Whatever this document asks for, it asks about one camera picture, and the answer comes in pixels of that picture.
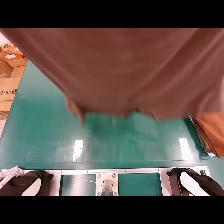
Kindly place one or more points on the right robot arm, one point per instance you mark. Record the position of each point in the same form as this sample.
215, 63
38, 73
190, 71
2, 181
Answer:
193, 182

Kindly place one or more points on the brown T-shirt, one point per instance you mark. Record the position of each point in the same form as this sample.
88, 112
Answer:
126, 66

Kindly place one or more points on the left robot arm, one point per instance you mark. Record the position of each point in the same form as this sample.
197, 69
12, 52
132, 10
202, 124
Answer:
23, 184

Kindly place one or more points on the silver frame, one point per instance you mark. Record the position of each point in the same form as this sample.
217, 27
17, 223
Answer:
107, 182

